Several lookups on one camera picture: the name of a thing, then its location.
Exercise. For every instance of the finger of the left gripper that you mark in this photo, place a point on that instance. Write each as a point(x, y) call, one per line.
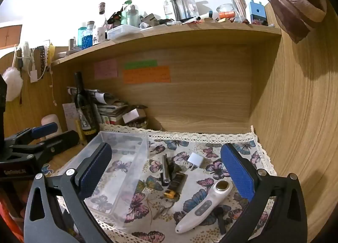
point(54, 145)
point(27, 135)

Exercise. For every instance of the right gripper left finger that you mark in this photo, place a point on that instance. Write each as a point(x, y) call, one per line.
point(55, 209)

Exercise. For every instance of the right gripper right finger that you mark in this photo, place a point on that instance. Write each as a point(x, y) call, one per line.
point(287, 221)

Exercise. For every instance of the white handheld massager device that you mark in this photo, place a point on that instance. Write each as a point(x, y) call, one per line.
point(202, 204)

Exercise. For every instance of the clear plastic storage box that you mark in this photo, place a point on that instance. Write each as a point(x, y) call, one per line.
point(111, 200)

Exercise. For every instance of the white wall charger plug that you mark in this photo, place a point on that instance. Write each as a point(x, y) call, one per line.
point(195, 161)

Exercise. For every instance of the black gold battery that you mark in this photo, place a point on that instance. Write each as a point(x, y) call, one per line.
point(173, 187)

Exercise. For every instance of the silver metal flashlight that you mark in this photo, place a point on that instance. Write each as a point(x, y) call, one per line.
point(165, 170)

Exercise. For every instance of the black clip microphone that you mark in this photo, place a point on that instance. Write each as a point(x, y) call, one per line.
point(219, 214)

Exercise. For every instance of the black car key fob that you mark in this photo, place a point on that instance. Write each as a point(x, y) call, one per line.
point(173, 170)

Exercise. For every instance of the cream pink mug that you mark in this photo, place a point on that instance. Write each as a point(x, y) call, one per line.
point(52, 121)

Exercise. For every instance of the white handwritten note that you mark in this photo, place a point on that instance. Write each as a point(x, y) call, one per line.
point(71, 115)

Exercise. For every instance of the dark wine bottle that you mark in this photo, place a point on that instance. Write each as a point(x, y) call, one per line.
point(83, 103)

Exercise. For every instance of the white fluffy puff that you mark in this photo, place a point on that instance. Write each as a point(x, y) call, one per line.
point(14, 82)

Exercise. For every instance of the stack of magazines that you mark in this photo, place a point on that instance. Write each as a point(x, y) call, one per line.
point(107, 108)

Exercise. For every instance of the white small card box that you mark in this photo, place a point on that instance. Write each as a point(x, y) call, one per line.
point(133, 115)

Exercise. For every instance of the pink sticky note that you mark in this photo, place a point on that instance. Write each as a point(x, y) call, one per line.
point(105, 69)

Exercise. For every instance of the butterfly lace table cloth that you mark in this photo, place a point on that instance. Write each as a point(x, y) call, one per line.
point(178, 146)

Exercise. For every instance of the blue glass bottle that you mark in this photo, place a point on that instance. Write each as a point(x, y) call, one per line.
point(87, 38)

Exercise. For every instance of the silver keys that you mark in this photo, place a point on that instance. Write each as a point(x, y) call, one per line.
point(165, 205)

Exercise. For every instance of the green sticky note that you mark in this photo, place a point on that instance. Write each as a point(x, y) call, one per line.
point(131, 65)

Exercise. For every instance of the orange sticky note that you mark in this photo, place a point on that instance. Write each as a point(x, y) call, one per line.
point(159, 74)

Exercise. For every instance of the white shallow tray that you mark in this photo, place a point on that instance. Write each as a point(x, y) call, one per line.
point(122, 30)

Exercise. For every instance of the green glass bottle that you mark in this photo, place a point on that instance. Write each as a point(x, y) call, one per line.
point(132, 16)

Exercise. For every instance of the clear acrylic organizer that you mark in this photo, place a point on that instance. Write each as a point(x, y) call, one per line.
point(184, 9)

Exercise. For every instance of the blue plastic box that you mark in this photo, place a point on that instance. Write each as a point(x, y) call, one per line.
point(257, 13)

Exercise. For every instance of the clear tall jar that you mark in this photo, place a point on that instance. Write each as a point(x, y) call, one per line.
point(240, 9)

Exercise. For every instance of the white charger with cable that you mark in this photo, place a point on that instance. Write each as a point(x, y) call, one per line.
point(35, 61)

